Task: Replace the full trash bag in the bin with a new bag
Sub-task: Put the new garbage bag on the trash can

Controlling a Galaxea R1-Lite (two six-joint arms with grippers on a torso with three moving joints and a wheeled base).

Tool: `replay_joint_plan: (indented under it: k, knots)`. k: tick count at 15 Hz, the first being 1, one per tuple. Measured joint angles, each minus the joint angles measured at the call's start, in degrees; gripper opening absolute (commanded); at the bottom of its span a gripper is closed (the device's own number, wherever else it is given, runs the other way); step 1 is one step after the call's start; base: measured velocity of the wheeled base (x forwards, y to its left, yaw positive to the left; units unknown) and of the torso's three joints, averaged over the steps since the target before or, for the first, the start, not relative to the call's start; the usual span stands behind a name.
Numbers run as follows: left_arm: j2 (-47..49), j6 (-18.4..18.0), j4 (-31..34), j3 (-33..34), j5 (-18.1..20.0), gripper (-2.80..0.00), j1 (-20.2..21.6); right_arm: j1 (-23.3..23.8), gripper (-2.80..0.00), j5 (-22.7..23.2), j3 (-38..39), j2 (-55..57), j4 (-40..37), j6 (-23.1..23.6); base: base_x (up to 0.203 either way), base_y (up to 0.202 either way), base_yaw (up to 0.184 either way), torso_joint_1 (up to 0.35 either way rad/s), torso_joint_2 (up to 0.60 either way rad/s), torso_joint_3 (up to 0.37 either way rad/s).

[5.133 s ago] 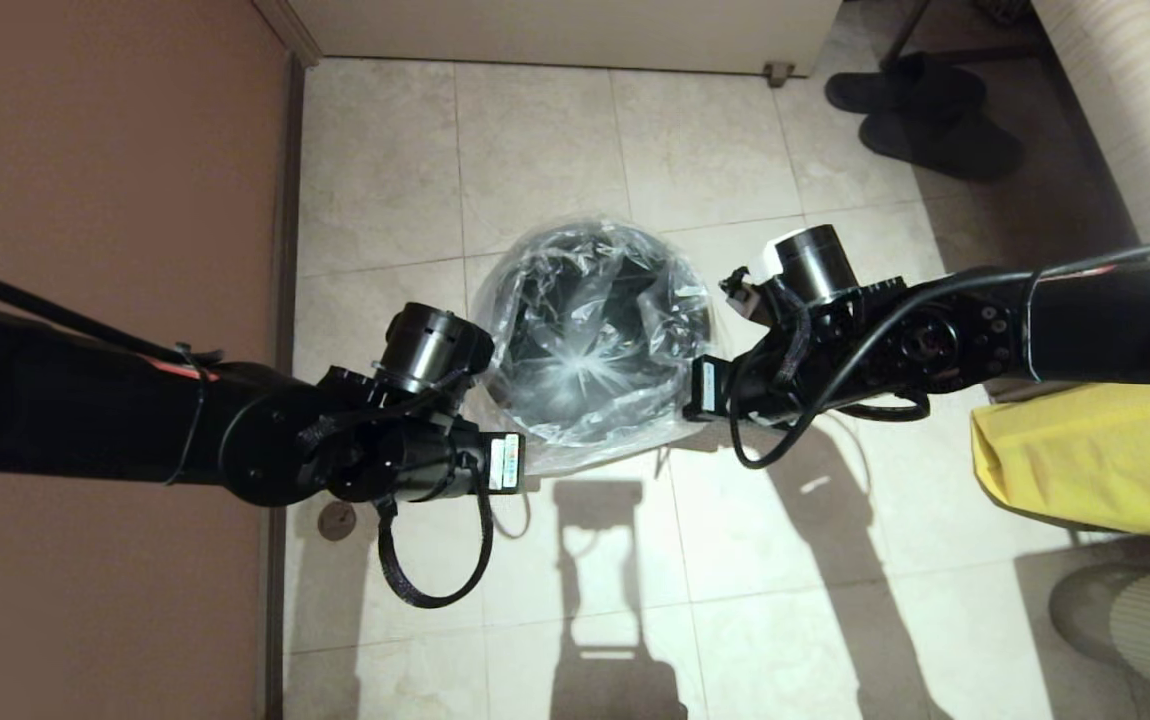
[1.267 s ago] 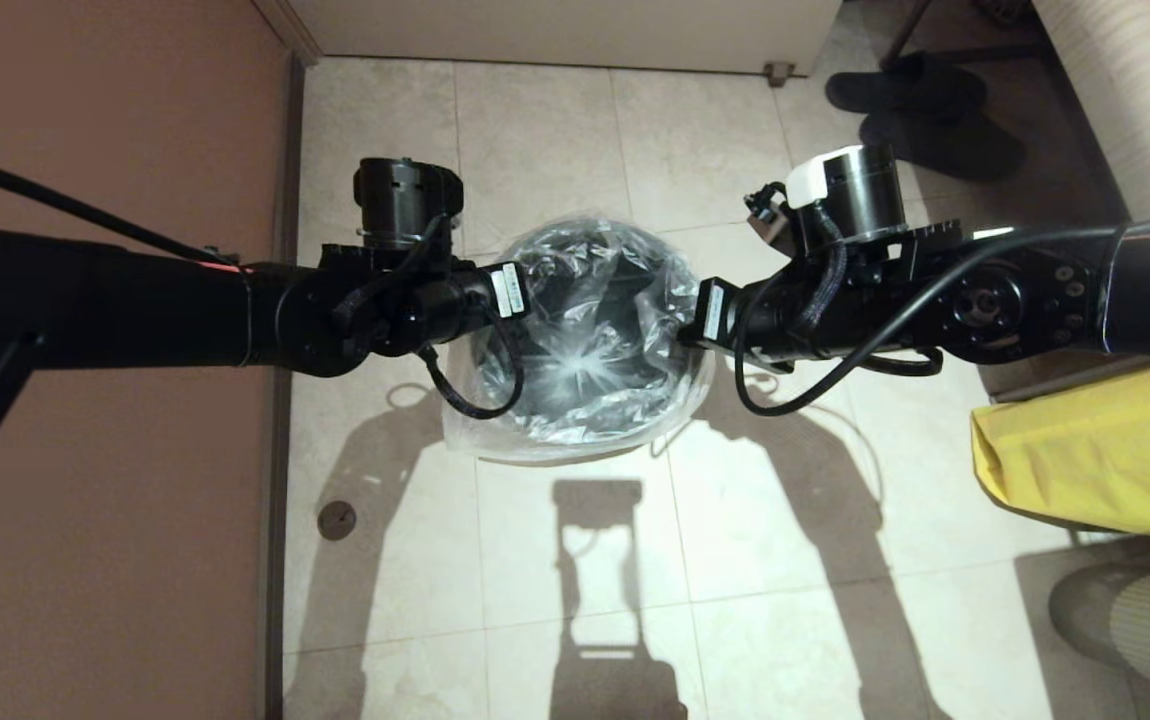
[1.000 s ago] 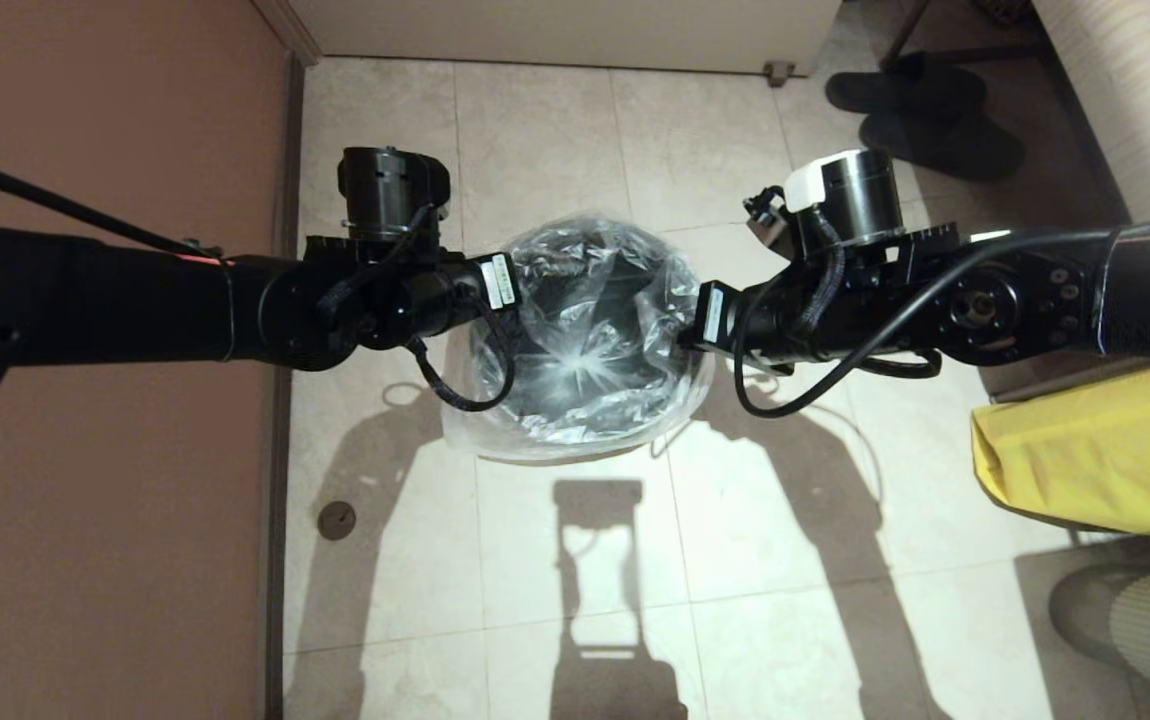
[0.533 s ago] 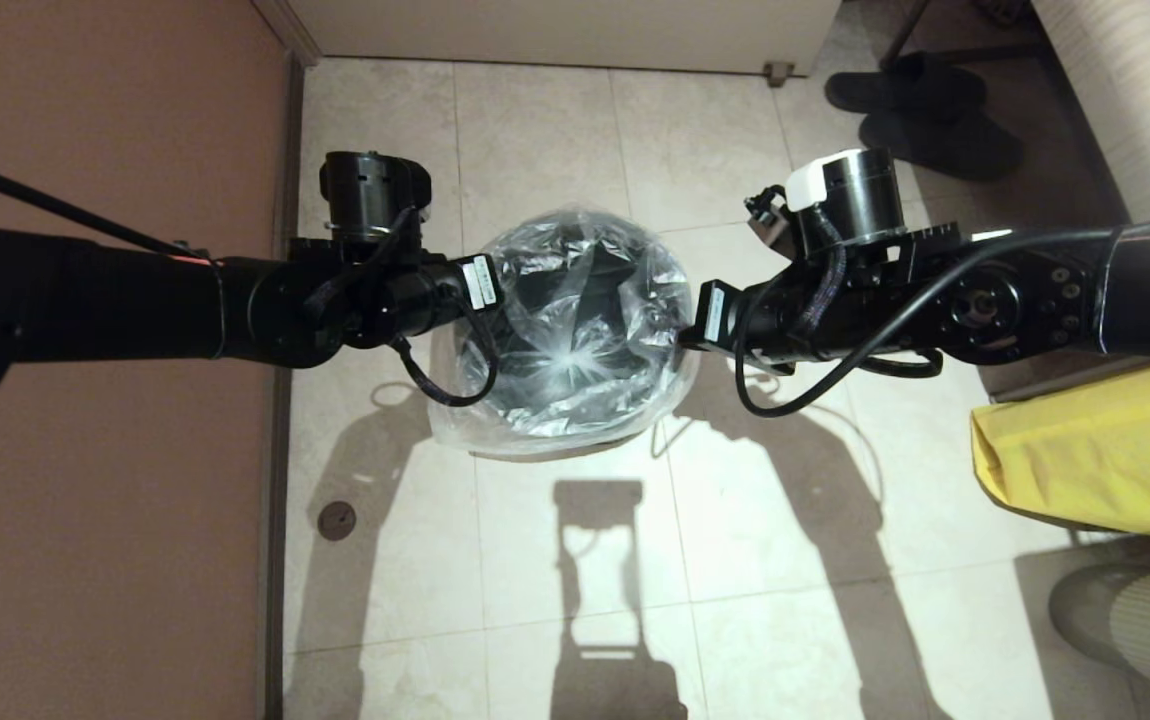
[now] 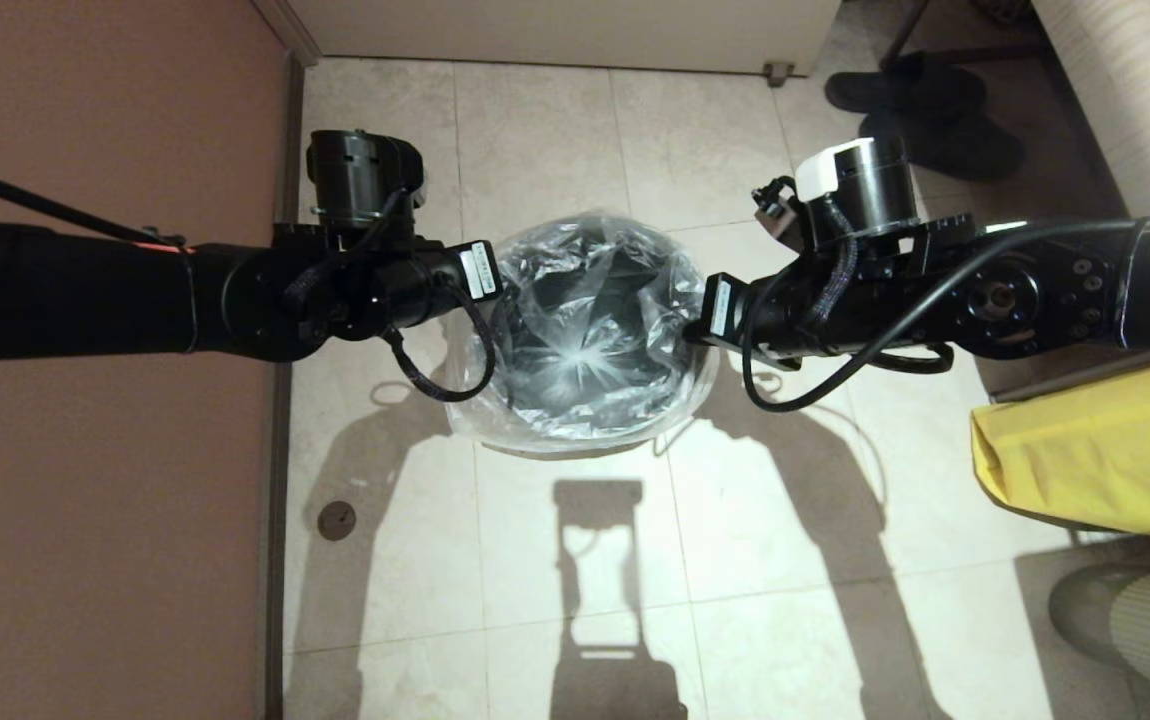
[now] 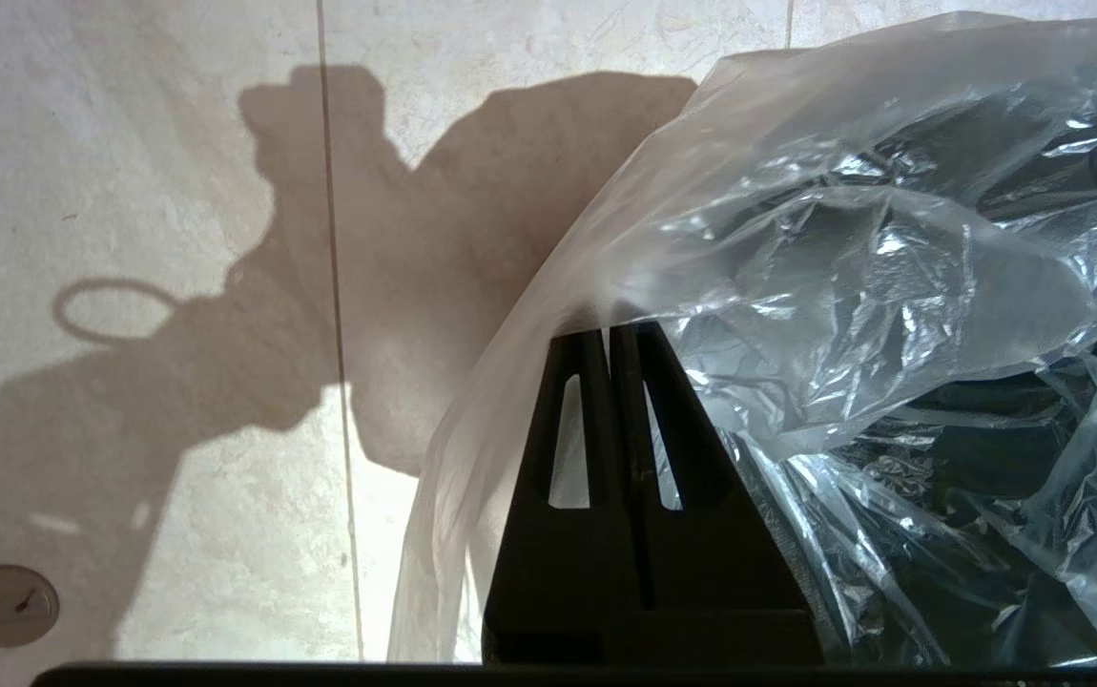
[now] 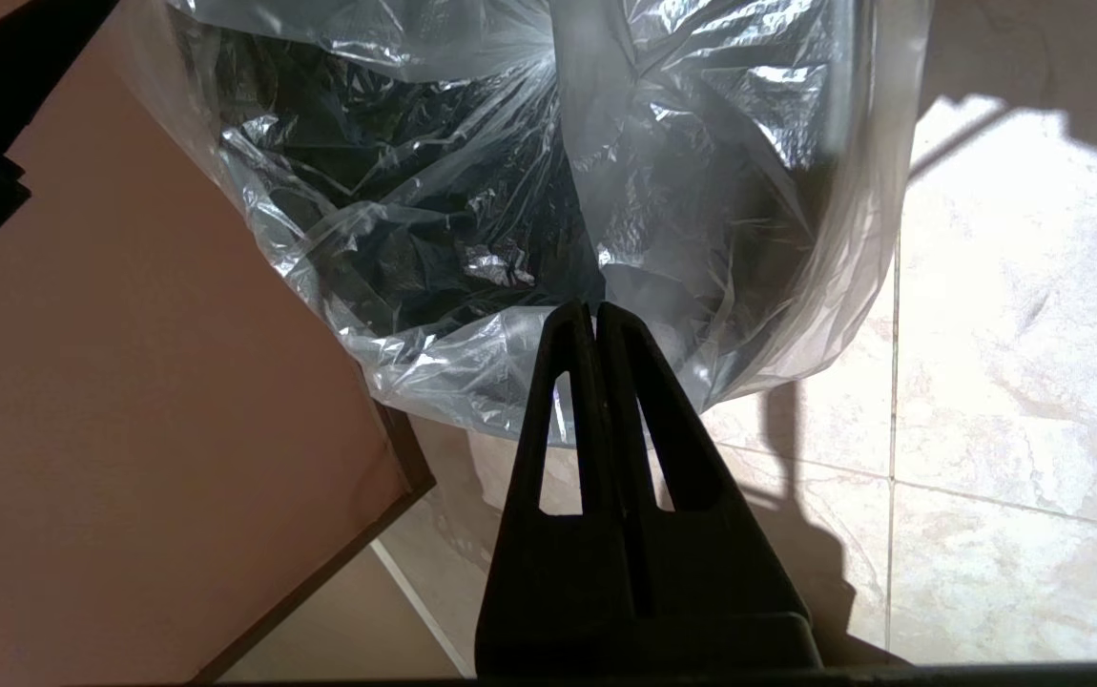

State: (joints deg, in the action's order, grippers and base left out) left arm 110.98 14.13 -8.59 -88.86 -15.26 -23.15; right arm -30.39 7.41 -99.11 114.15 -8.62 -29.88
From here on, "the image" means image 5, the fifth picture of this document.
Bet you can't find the clear plastic trash bag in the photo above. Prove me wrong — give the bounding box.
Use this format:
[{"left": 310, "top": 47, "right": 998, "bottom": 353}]
[{"left": 443, "top": 208, "right": 723, "bottom": 453}]

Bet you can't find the grey round trash bin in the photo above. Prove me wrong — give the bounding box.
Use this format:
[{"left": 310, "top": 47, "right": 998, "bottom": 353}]
[{"left": 490, "top": 225, "right": 721, "bottom": 456}]

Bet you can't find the yellow cloth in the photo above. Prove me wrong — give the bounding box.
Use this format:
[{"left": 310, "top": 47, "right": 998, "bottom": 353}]
[{"left": 970, "top": 355, "right": 1150, "bottom": 541}]

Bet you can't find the black slipper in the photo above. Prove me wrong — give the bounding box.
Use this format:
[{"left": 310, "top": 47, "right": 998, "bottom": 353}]
[
  {"left": 824, "top": 52, "right": 986, "bottom": 116},
  {"left": 860, "top": 108, "right": 1026, "bottom": 183}
]

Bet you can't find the white door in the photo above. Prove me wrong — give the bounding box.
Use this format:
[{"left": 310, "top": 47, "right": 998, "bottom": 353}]
[{"left": 285, "top": 0, "right": 844, "bottom": 79}]

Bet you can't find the thin dark metal leg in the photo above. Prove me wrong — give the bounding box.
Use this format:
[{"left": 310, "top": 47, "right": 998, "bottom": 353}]
[{"left": 877, "top": 0, "right": 936, "bottom": 66}]

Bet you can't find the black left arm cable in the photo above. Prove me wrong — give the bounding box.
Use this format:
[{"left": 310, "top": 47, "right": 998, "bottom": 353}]
[{"left": 0, "top": 155, "right": 501, "bottom": 403}]

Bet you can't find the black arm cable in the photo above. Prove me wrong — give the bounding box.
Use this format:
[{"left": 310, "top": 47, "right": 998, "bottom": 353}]
[
  {"left": 0, "top": 155, "right": 501, "bottom": 403},
  {"left": 740, "top": 222, "right": 1136, "bottom": 413}
]

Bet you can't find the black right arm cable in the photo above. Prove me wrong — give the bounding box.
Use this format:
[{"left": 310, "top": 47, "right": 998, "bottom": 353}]
[{"left": 740, "top": 222, "right": 1136, "bottom": 413}]

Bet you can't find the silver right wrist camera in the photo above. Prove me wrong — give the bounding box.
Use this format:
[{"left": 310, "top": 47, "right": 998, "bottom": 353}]
[{"left": 753, "top": 178, "right": 806, "bottom": 246}]

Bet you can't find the white door frame trim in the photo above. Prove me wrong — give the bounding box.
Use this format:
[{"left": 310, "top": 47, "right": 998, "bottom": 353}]
[{"left": 253, "top": 0, "right": 326, "bottom": 69}]

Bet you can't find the dark metal frame bar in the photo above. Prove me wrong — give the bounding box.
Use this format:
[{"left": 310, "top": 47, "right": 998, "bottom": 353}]
[{"left": 990, "top": 350, "right": 1150, "bottom": 406}]

